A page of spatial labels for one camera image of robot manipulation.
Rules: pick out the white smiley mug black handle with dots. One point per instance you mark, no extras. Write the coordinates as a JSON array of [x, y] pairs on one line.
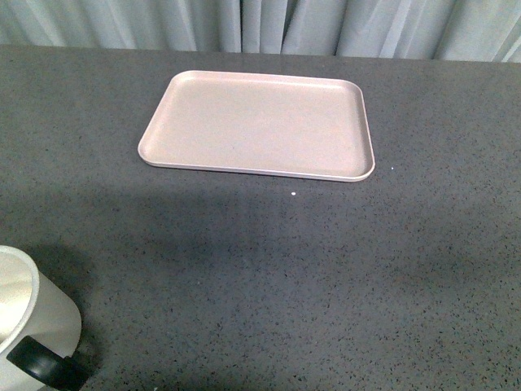
[[40, 328]]

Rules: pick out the beige rectangular tray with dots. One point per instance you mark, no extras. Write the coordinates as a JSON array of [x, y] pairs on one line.
[[253, 123]]

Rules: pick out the pale grey-green curtain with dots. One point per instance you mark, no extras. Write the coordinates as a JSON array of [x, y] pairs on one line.
[[486, 31]]

